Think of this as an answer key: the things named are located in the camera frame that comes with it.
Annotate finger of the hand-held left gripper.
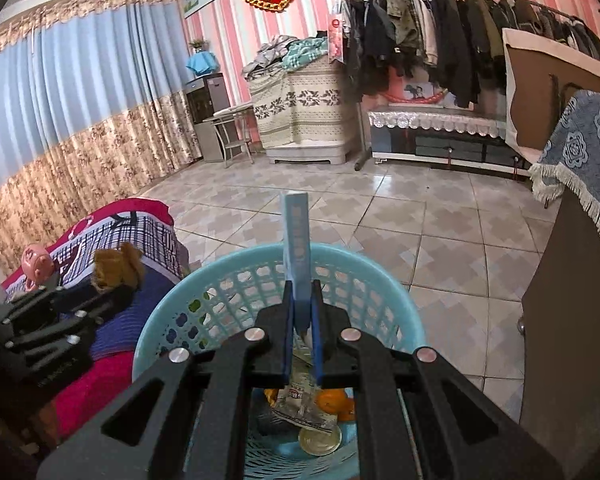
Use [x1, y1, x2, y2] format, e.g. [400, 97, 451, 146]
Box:
[2, 284, 137, 332]
[7, 300, 134, 367]

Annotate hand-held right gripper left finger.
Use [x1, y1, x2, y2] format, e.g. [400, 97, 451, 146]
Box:
[35, 280, 296, 480]

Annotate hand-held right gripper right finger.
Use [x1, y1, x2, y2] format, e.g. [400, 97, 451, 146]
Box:
[310, 279, 566, 480]

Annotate brown plush toy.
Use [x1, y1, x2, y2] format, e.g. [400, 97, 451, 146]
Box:
[91, 242, 147, 295]

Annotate newspaper print paper bag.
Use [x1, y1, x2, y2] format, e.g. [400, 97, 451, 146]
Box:
[272, 347, 341, 433]

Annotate light blue illustrated booklet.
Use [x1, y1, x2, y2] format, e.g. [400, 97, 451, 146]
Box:
[280, 191, 312, 333]

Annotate teal plastic mesh basket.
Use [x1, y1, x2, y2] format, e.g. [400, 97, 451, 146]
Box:
[131, 242, 427, 480]

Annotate round black tin can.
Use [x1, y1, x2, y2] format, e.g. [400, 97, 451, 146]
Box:
[298, 425, 342, 457]

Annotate pink cartoon cup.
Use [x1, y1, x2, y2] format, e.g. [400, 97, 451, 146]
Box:
[21, 244, 63, 293]

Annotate plaid striped bed blanket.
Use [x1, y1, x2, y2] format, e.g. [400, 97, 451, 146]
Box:
[0, 199, 191, 441]

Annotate blue floral curtain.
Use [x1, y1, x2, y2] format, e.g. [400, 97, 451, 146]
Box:
[0, 0, 203, 271]

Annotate black low stand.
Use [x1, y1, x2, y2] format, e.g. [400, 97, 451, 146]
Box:
[370, 127, 531, 176]

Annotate small folding table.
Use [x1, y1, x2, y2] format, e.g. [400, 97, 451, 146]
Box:
[202, 102, 256, 168]

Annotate patterned cloth covered cabinet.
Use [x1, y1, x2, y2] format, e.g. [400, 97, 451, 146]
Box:
[249, 57, 358, 166]

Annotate grey water dispenser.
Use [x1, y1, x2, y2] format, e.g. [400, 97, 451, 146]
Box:
[184, 72, 231, 163]

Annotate white lace cloth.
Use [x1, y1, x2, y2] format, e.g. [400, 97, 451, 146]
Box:
[367, 110, 511, 138]

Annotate dark wooden cabinet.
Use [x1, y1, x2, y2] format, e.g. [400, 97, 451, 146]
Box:
[520, 190, 600, 461]

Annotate blue cloth cover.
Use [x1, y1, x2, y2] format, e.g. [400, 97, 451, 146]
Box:
[186, 50, 221, 77]

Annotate grey clothes pile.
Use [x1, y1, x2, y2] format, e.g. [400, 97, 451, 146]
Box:
[242, 35, 301, 81]

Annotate teal checked cloth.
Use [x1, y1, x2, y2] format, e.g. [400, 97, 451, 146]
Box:
[280, 37, 328, 71]

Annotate pink white hanging bag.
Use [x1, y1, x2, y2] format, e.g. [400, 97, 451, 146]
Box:
[328, 2, 349, 65]

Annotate brown board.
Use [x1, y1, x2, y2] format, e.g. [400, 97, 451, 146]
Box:
[502, 27, 600, 153]

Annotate row of hanging clothes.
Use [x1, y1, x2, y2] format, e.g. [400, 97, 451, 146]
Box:
[340, 0, 600, 108]

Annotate blue patterned fringed cloth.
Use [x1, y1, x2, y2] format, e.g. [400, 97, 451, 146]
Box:
[530, 90, 600, 271]

